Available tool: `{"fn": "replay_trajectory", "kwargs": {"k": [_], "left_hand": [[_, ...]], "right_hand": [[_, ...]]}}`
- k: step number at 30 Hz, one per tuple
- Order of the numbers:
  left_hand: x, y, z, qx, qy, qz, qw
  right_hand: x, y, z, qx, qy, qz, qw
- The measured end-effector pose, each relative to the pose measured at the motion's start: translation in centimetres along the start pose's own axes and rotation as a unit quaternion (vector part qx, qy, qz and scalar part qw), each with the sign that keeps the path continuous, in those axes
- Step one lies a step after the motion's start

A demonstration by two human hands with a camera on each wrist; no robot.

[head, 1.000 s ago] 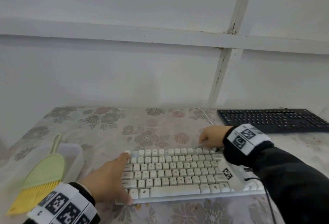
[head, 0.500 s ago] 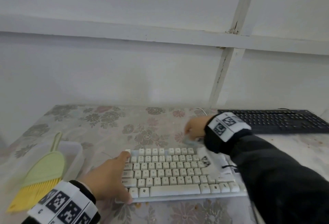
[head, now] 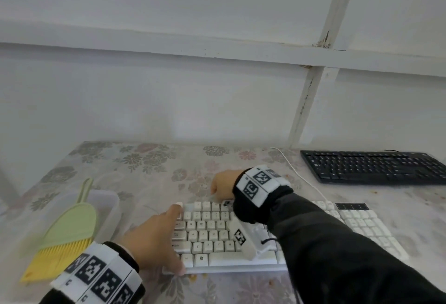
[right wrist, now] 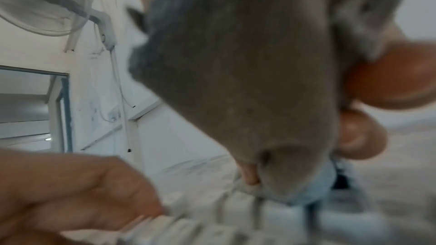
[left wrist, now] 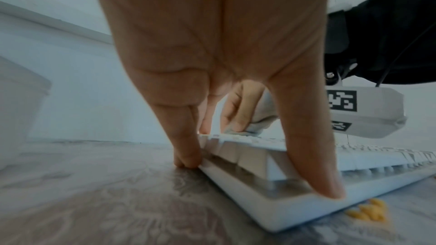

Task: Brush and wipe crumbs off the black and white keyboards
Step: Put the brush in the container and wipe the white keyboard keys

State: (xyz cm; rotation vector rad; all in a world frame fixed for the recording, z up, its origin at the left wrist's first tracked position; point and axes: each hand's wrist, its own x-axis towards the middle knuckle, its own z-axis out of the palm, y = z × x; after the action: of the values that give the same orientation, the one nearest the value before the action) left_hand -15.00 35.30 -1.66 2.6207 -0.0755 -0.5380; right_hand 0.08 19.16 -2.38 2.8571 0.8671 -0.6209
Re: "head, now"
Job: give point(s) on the person's left hand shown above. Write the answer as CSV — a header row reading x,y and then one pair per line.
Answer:
x,y
150,241

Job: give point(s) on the person's right hand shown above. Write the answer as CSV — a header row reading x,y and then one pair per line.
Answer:
x,y
226,185

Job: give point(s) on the clear plastic container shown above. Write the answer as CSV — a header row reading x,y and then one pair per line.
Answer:
x,y
109,209

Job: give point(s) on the white keyboard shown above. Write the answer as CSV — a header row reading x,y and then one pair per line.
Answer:
x,y
209,234

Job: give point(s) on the green brush yellow bristles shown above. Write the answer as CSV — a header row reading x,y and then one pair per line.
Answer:
x,y
66,230

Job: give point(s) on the black keyboard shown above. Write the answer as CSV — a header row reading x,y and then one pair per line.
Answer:
x,y
373,168

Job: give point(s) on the person's right forearm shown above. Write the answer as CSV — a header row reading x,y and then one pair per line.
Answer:
x,y
331,255

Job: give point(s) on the person's left forearm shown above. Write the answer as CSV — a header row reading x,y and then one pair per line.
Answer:
x,y
129,258

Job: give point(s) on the white marker right wristband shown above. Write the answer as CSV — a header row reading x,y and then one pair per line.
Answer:
x,y
261,183

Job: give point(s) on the white marker wristband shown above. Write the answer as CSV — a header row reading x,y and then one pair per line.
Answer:
x,y
97,276
261,183

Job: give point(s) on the floral tablecloth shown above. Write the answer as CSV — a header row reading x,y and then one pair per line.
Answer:
x,y
139,182

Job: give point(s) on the white marker left wristband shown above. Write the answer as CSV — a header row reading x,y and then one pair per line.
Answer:
x,y
97,276

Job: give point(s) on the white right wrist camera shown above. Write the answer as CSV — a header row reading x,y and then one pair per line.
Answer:
x,y
247,241

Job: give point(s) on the white wooden frame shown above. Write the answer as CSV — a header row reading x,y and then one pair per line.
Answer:
x,y
139,44

